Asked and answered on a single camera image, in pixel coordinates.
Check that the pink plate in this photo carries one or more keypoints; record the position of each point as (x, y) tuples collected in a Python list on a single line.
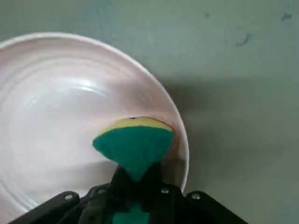
[(58, 105)]

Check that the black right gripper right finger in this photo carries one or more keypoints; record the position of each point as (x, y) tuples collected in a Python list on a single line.
[(177, 205)]

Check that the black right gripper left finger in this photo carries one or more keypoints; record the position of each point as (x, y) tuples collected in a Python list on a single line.
[(98, 203)]

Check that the green and yellow sponge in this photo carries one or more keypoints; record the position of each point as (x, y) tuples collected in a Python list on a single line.
[(135, 149)]

